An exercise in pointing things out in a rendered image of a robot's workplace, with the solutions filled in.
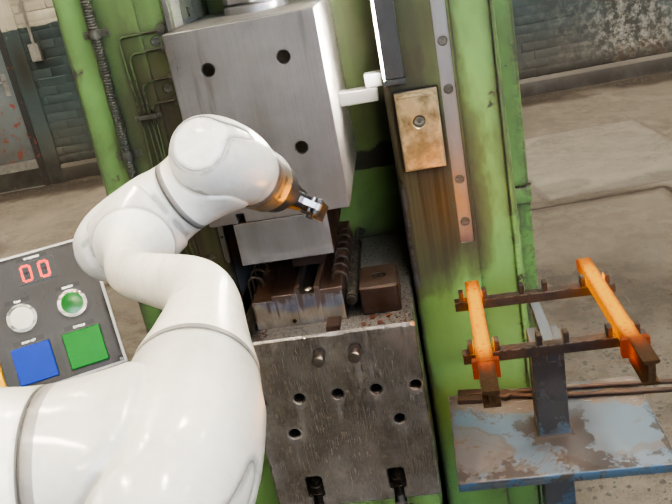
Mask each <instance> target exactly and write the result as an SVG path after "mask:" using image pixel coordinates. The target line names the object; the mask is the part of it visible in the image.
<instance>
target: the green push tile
mask: <svg viewBox="0 0 672 504"><path fill-rule="evenodd" d="M62 338H63V342H64V345H65V348H66V352H67V355H68V358H69V361H70V365H71V368H72V370H77V369H80V368H83V367H86V366H89V365H92V364H95V363H98V362H101V361H104V360H107V359H109V354H108V351H107V348H106V345H105V342H104V338H103V335H102V332H101V329H100V325H99V324H95V325H92V326H89V327H86V328H82V329H79V330H76V331H73V332H70V333H66V334H63V335H62Z"/></svg>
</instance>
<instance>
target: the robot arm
mask: <svg viewBox="0 0 672 504"><path fill-rule="evenodd" d="M307 193H308V192H306V191H305V190H304V189H302V188H301V186H300V185H299V183H298V178H297V176H296V174H295V172H294V171H293V170H292V169H291V168H290V166H289V164H288V163H287V161H286V160H285V159H284V158H283V157H282V156H280V155H279V154H277V153H276V152H274V151H273V150H272V149H271V148H270V147H269V145H268V144H267V143H266V141H265V140H264V139H263V138H262V137H261V136H259V135H258V134H257V133H256V132H254V131H253V130H252V129H250V128H248V127H247V126H245V125H243V124H241V123H239V122H237V121H235V120H232V119H229V118H226V117H223V116H219V115H212V114H203V115H197V116H193V117H190V118H188V119H187V120H185V121H184V122H182V123H181V124H180V125H179V126H178V127H177V128H176V130H175V131H174V133H173V135H172V137H171V141H170V145H169V155H168V156H167V158H165V159H164V160H163V161H162V162H161V163H160V164H158V165H157V166H155V167H154V168H152V169H150V170H149V171H147V172H145V173H142V174H140V175H138V176H137V177H135V178H133V179H132V180H130V181H129V182H127V183H126V184H124V185H123V186H121V187H120V188H119V189H117V190H116V191H114V192H113V193H112V194H110V195H109V196H108V197H106V198H105V199H104V200H102V201H101V202H100V203H99V204H98V205H96V206H95V207H94V208H93V209H92V210H91V211H90V212H89V213H88V214H87V215H86V216H85V218H84V219H83V220H82V222H81V223H80V225H79V227H78V228H77V231H76V233H75V235H74V238H73V250H74V256H75V259H76V261H77V263H78V264H79V266H80V267H81V269H82V270H83V271H84V272H85V273H86V274H88V275H89V276H91V277H93V278H94V279H96V280H99V281H103V282H108V283H109V284H110V286H111V287H112V288H113V289H114V290H115V291H116V292H118V293H119V294H121V295H122V296H124V297H126V298H129V299H132V300H134V301H137V302H140V303H143V304H146V305H149V306H152V307H155V308H158V309H161V310H163V311H162V313H161V314H160V316H159V317H158V319H157V321H156V322H155V324H154V326H153V327H152V329H151V330H150V331H149V333H148V334H147V336H146V337H145V338H144V340H143V341H142V342H141V344H140V345H139V347H138V348H137V350H136V352H135V354H134V356H133V358H132V361H131V362H125V363H123V364H120V365H117V366H114V367H111V368H108V369H104V370H101V371H98V372H95V373H91V374H88V375H84V376H81V377H77V378H73V379H69V380H65V381H60V382H55V383H50V384H44V385H36V386H27V387H0V504H255V502H256V498H257V494H258V490H259V486H260V482H261V476H262V469H263V462H264V453H265V439H266V406H265V401H264V397H263V392H262V384H261V376H260V367H259V363H258V359H257V356H256V353H255V350H254V347H253V344H252V341H251V337H250V333H249V329H248V325H247V321H246V316H245V312H244V307H243V303H242V300H241V296H240V294H239V291H238V289H237V287H236V285H235V283H234V281H233V280H232V278H231V277H230V276H229V274H228V273H227V272H226V271H225V270H224V269H222V268H221V267H220V266H218V265H217V264H216V263H214V262H212V261H210V260H207V259H205V258H201V257H198V256H192V255H182V254H179V253H180V252H181V251H182V250H183V249H184V248H185V247H186V246H187V245H188V240H189V239H190V238H191V237H192V236H193V235H195V234H196V233H197V232H198V231H200V230H201V229H202V228H204V227H205V226H207V225H208V224H210V223H212V222H213V221H215V220H217V219H219V218H221V217H223V216H225V215H227V214H229V213H232V212H234V211H237V210H240V209H243V208H248V209H253V210H257V211H258V212H259V213H260V212H271V213H276V212H281V211H283V210H285V209H287V208H289V209H291V208H292V209H294V210H296V211H298V210H301V211H300V212H301V213H303V214H305V215H306V218H308V219H311V220H312V218H313V219H315V220H318V221H320V222H322V221H323V219H324V217H325V214H326V212H327V210H328V205H327V204H326V203H324V201H323V199H321V198H316V197H310V196H308V195H307Z"/></svg>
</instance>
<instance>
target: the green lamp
mask: <svg viewBox="0 0 672 504"><path fill-rule="evenodd" d="M61 307H62V309H63V310H64V311H65V312H67V313H76V312H78V311H80V310H81V309H82V307H83V298H82V296H81V295H80V294H78V293H76V292H69V293H66V294H65V295H64V296H63V297H62V299H61Z"/></svg>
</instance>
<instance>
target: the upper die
mask: <svg viewBox="0 0 672 504"><path fill-rule="evenodd" d="M340 213H341V208H338V209H331V210H327V212H326V214H325V217H324V219H323V221H322V222H320V221H318V220H315V219H313V218H312V220H311V219H308V218H306V215H305V214H298V215H292V216H285V217H279V218H272V219H265V220H259V221H252V222H246V220H245V216H244V213H243V215H242V217H241V219H240V221H239V223H238V224H233V227H234V231H235V235H236V240H237V244H238V248H239V252H240V256H241V260H242V264H243V266H246V265H253V264H260V263H266V262H273V261H280V260H287V259H294V258H301V257H308V256H315V255H322V254H329V253H334V251H335V245H336V239H337V232H338V226H339V220H340Z"/></svg>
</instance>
